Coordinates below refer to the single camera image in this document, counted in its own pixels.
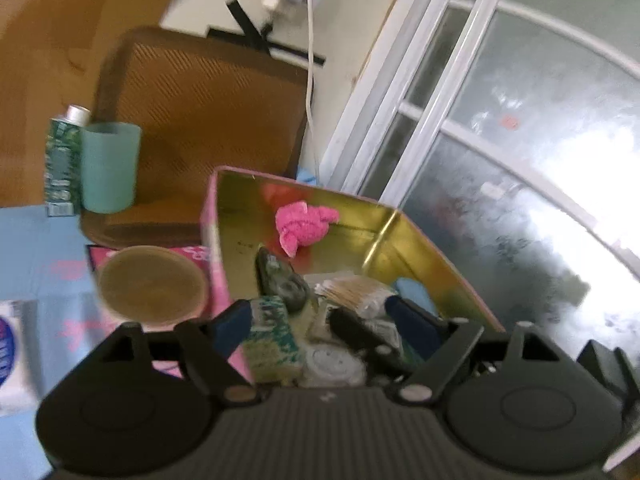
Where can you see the cotton swab packet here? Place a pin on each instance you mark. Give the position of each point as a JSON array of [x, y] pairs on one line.
[[350, 292]]

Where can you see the black oblong item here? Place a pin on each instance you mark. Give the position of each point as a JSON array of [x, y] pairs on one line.
[[355, 330]]

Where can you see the blue translucent plastic case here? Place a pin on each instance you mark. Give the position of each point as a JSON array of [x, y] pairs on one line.
[[412, 290]]

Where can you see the green white tissue packet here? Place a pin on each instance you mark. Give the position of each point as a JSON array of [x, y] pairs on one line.
[[272, 340]]

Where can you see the white packet with blue print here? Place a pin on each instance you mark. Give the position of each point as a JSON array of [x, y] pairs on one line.
[[15, 350]]

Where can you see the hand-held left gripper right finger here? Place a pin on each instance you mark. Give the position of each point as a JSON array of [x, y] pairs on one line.
[[417, 325]]

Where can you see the pink cartoon tin box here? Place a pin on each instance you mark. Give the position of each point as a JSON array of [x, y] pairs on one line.
[[360, 230]]

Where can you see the green drink carton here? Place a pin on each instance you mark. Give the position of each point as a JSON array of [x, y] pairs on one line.
[[62, 160]]

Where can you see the pink cloth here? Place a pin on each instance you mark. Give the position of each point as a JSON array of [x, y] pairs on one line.
[[302, 227]]

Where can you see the dark green pouch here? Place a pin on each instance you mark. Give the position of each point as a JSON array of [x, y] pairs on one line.
[[280, 280]]

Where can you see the teal cup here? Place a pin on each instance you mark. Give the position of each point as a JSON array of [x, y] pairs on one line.
[[110, 170]]

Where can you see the light blue cartoon blanket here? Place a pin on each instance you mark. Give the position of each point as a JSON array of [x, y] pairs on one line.
[[40, 260]]

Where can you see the brown wooden board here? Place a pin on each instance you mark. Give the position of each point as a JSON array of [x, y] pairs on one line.
[[40, 60]]

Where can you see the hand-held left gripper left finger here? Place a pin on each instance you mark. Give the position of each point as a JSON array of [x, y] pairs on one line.
[[232, 327]]

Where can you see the brown mesh chair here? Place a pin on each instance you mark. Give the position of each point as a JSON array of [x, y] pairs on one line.
[[200, 110]]

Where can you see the black tape strips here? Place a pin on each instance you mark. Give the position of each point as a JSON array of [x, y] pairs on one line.
[[250, 30]]

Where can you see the round brown lid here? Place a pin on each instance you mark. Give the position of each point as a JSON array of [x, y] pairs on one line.
[[150, 285]]

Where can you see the white round lid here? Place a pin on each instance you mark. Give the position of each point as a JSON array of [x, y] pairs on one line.
[[332, 362]]

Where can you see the white window frame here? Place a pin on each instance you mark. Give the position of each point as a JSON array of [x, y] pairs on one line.
[[435, 105]]

